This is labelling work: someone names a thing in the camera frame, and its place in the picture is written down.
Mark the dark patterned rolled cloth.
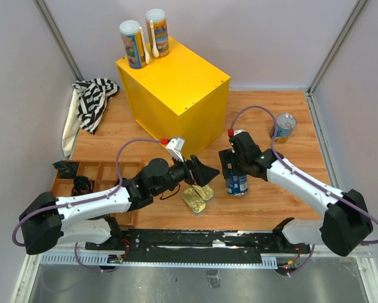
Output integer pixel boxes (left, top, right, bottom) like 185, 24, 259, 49
52, 160, 78, 179

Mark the tall can mixed beans label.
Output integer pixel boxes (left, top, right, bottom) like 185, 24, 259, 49
146, 9, 169, 58

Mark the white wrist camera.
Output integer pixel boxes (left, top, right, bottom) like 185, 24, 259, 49
160, 136, 185, 162
227, 128, 244, 138

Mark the tall can orange label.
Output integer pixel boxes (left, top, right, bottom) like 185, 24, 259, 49
119, 20, 150, 69

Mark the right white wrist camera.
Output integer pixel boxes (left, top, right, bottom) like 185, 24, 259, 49
227, 128, 244, 138

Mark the purple cable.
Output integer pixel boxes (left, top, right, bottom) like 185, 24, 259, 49
11, 138, 167, 274
231, 105, 378, 275

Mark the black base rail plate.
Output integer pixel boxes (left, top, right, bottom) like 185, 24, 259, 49
82, 229, 310, 264

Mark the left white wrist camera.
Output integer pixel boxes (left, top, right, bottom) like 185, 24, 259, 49
160, 136, 185, 162

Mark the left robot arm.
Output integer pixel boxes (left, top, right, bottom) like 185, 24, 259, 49
19, 155, 220, 255

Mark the striped black white cloth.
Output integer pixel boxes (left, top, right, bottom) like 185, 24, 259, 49
73, 78, 119, 135

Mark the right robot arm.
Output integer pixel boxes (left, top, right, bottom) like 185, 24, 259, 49
218, 129, 373, 256

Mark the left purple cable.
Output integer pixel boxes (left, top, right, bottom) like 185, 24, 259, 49
11, 138, 167, 274

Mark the wooden compartment tray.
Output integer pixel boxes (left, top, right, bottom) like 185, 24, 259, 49
51, 161, 143, 228

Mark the corn can with pull tab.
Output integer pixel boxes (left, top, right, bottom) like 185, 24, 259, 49
269, 113, 297, 143

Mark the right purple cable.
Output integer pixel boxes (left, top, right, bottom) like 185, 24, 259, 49
231, 105, 378, 275

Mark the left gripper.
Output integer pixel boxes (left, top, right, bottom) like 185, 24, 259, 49
153, 151, 220, 196

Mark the cream canvas bag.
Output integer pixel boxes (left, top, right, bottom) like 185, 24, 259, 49
62, 90, 81, 157

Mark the yellow cabinet box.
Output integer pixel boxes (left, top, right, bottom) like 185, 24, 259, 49
115, 37, 230, 167

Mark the gold sardine tin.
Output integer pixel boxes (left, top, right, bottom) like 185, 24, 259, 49
182, 187, 206, 215
201, 185, 214, 202

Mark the blue short can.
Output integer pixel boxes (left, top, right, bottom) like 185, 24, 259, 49
225, 170, 249, 196

